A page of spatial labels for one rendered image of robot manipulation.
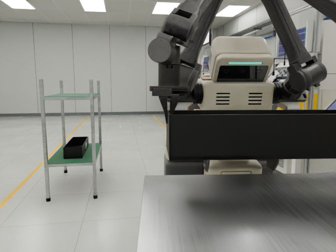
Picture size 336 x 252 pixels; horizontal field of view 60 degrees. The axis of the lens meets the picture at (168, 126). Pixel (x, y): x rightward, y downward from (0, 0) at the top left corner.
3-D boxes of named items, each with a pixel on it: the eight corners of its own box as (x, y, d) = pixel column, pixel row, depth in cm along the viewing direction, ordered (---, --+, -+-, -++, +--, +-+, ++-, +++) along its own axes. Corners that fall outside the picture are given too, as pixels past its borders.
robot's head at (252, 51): (206, 64, 121) (211, 33, 110) (256, 64, 122) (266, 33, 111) (211, 88, 112) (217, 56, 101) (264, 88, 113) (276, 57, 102)
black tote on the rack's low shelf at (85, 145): (82, 158, 281) (81, 146, 279) (63, 159, 278) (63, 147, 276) (88, 145, 336) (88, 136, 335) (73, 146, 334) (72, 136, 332)
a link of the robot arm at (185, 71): (193, 81, 109) (180, 75, 110) (196, 62, 100) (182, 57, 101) (183, 99, 105) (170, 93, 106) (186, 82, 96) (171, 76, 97)
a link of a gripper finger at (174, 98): (179, 125, 75) (179, 88, 74) (151, 125, 75) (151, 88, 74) (177, 122, 82) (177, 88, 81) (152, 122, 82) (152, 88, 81)
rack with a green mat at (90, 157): (45, 201, 264) (37, 79, 248) (64, 172, 353) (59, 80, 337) (97, 198, 271) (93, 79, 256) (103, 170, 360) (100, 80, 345)
